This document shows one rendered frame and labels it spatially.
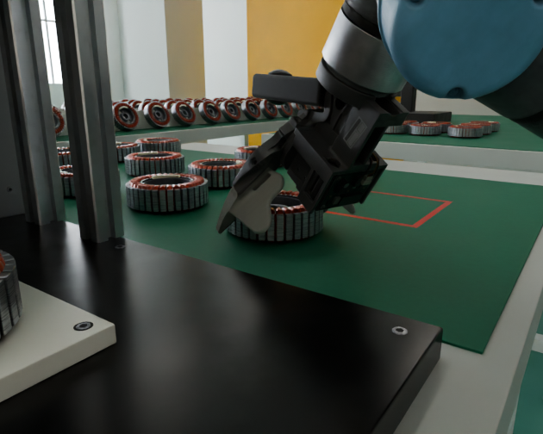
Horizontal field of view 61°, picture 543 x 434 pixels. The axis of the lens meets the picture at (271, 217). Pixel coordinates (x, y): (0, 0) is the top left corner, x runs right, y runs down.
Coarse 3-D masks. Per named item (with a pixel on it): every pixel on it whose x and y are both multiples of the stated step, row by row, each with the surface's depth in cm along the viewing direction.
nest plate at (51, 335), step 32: (32, 288) 30; (32, 320) 26; (64, 320) 26; (96, 320) 26; (0, 352) 23; (32, 352) 23; (64, 352) 23; (96, 352) 25; (0, 384) 21; (32, 384) 22
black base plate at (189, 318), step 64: (64, 256) 39; (128, 256) 39; (128, 320) 28; (192, 320) 28; (256, 320) 28; (320, 320) 28; (384, 320) 28; (64, 384) 22; (128, 384) 22; (192, 384) 22; (256, 384) 22; (320, 384) 22; (384, 384) 22
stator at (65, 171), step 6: (60, 168) 73; (66, 168) 74; (60, 174) 68; (66, 174) 68; (72, 174) 68; (66, 180) 67; (72, 180) 67; (120, 180) 75; (66, 186) 67; (72, 186) 68; (120, 186) 74; (66, 192) 68; (72, 192) 68
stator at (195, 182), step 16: (144, 176) 66; (160, 176) 66; (176, 176) 67; (192, 176) 66; (128, 192) 61; (144, 192) 59; (160, 192) 59; (176, 192) 59; (192, 192) 60; (208, 192) 65; (144, 208) 60; (160, 208) 59; (176, 208) 60; (192, 208) 62
